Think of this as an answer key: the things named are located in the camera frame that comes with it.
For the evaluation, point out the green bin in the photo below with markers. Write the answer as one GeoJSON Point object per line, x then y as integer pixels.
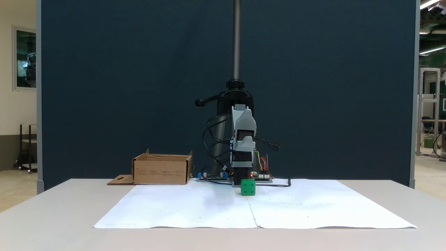
{"type": "Point", "coordinates": [429, 142]}

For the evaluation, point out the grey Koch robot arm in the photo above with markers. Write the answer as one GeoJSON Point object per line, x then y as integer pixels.
{"type": "Point", "coordinates": [244, 118]}

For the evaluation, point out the ceiling light strip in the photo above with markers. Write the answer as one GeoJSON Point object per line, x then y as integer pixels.
{"type": "Point", "coordinates": [429, 4]}
{"type": "Point", "coordinates": [432, 50]}

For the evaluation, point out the dark shelf cart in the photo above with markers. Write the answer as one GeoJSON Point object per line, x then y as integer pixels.
{"type": "Point", "coordinates": [28, 146]}

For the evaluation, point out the dark blue partition panel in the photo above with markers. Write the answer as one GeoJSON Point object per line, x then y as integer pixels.
{"type": "Point", "coordinates": [139, 87]}

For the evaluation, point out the white paper sheet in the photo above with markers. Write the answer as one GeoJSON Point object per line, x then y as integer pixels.
{"type": "Point", "coordinates": [181, 205]}
{"type": "Point", "coordinates": [324, 205]}

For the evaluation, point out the circuit board with blue parts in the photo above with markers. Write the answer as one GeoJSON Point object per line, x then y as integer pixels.
{"type": "Point", "coordinates": [212, 176]}

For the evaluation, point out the blue office chair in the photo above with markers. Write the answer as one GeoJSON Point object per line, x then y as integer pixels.
{"type": "Point", "coordinates": [427, 124]}

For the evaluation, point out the framed wall window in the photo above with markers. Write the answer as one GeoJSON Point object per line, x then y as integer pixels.
{"type": "Point", "coordinates": [25, 58]}

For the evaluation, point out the aluminium profile frame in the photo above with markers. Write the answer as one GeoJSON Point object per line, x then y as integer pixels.
{"type": "Point", "coordinates": [428, 104]}

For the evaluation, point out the green dice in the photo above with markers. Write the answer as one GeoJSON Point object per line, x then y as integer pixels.
{"type": "Point", "coordinates": [247, 187]}

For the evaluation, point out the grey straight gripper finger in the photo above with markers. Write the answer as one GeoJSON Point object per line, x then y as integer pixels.
{"type": "Point", "coordinates": [245, 144]}

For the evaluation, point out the brown cardboard box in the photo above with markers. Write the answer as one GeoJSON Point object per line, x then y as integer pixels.
{"type": "Point", "coordinates": [162, 169]}

